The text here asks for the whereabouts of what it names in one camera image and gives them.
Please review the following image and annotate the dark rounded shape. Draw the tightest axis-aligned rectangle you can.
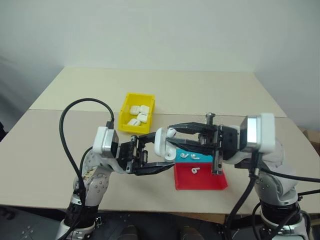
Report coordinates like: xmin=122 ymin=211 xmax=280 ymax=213
xmin=121 ymin=224 xmax=138 ymax=240

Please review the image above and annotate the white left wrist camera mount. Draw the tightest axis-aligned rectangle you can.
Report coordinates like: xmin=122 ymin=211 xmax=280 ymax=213
xmin=93 ymin=126 xmax=120 ymax=160

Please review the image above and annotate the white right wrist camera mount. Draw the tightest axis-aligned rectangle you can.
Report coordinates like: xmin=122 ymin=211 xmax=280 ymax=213
xmin=239 ymin=112 xmax=276 ymax=154

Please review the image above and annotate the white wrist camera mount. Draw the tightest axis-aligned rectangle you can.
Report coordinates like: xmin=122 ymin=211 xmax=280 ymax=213
xmin=93 ymin=126 xmax=120 ymax=160
xmin=239 ymin=112 xmax=276 ymax=154

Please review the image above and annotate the yellow plastic bin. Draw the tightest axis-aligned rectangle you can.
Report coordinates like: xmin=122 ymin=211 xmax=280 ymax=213
xmin=117 ymin=92 xmax=157 ymax=134

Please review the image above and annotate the blue plastic tray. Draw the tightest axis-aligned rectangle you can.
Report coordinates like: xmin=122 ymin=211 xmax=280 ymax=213
xmin=174 ymin=148 xmax=216 ymax=165

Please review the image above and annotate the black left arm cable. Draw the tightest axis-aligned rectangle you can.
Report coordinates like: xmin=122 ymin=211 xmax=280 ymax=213
xmin=58 ymin=98 xmax=116 ymax=240

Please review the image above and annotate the red plastic tray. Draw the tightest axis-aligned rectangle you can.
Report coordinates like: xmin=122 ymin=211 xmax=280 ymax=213
xmin=172 ymin=161 xmax=229 ymax=191

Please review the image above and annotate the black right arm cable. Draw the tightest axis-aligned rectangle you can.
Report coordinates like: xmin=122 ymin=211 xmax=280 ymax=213
xmin=251 ymin=149 xmax=320 ymax=183
xmin=224 ymin=174 xmax=258 ymax=240

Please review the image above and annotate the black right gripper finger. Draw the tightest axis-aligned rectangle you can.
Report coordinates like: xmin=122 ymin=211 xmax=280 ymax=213
xmin=165 ymin=138 xmax=214 ymax=156
xmin=167 ymin=121 xmax=209 ymax=136

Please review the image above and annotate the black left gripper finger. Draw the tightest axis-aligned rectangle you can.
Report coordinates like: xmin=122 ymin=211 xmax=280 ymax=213
xmin=134 ymin=161 xmax=176 ymax=177
xmin=137 ymin=131 xmax=158 ymax=146

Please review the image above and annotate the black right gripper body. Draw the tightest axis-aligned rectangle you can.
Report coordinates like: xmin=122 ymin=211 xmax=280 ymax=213
xmin=198 ymin=112 xmax=241 ymax=176

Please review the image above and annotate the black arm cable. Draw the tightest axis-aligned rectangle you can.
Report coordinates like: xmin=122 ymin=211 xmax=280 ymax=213
xmin=224 ymin=174 xmax=258 ymax=240
xmin=251 ymin=149 xmax=320 ymax=183
xmin=58 ymin=98 xmax=116 ymax=240

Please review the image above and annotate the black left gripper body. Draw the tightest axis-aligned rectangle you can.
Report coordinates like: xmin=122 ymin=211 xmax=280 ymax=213
xmin=116 ymin=134 xmax=151 ymax=174

